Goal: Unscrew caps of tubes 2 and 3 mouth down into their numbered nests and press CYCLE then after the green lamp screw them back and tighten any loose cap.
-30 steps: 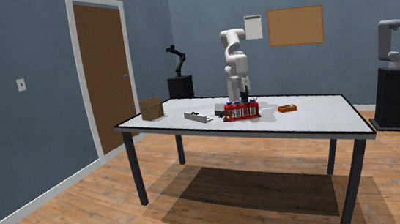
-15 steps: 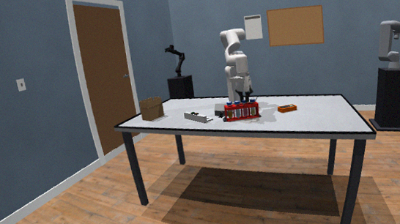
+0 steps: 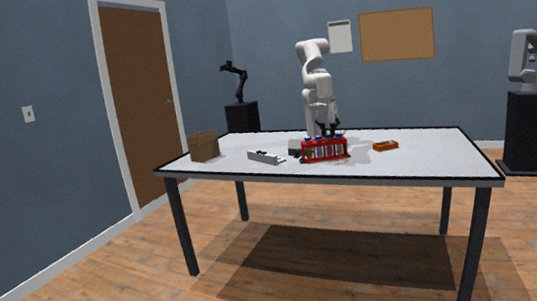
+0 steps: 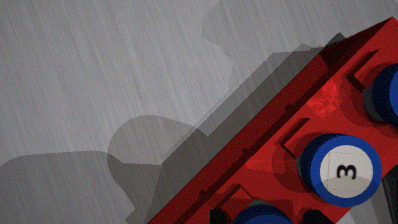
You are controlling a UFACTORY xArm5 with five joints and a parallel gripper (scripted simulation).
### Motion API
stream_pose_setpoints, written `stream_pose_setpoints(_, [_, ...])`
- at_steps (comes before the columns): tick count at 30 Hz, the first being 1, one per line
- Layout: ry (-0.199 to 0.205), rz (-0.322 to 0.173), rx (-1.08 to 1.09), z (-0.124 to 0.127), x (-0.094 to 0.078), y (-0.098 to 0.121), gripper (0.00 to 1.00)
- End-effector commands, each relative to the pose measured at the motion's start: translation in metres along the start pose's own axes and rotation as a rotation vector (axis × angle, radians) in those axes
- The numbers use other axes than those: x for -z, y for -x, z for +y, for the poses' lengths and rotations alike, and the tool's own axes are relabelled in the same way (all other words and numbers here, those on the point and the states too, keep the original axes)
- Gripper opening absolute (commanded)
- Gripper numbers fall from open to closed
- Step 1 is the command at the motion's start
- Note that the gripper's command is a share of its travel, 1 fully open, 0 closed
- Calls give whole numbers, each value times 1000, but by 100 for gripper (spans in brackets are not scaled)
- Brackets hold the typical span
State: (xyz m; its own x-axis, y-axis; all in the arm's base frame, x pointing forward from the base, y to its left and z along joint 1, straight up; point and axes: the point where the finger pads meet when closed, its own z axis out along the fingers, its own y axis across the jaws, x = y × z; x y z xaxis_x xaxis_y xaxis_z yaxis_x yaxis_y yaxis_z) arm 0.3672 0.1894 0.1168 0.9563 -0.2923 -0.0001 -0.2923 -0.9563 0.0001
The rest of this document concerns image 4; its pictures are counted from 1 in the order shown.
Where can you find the blue screw cap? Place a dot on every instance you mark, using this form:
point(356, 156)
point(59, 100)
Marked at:
point(343, 170)
point(385, 94)
point(262, 214)

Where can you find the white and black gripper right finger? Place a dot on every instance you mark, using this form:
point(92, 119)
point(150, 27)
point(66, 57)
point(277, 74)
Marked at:
point(315, 217)

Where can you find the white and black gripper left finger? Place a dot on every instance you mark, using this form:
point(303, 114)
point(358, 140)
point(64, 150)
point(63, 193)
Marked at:
point(217, 217)

